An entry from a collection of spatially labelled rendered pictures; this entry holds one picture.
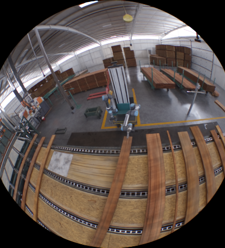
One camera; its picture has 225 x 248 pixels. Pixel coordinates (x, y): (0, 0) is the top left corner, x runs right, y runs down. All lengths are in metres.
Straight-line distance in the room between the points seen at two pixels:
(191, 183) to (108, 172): 1.23
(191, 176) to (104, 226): 1.31
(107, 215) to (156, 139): 1.31
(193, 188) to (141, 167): 0.86
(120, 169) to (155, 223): 0.94
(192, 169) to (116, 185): 1.11
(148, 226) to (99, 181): 0.95
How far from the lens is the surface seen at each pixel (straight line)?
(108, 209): 1.26
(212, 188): 1.74
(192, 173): 1.45
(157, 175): 1.21
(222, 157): 2.07
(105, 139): 2.56
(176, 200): 1.34
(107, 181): 1.29
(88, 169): 1.44
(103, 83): 5.93
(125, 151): 1.29
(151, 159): 1.25
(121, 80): 2.09
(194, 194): 1.47
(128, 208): 1.26
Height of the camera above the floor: 2.05
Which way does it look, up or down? 45 degrees down
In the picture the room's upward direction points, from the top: 19 degrees counter-clockwise
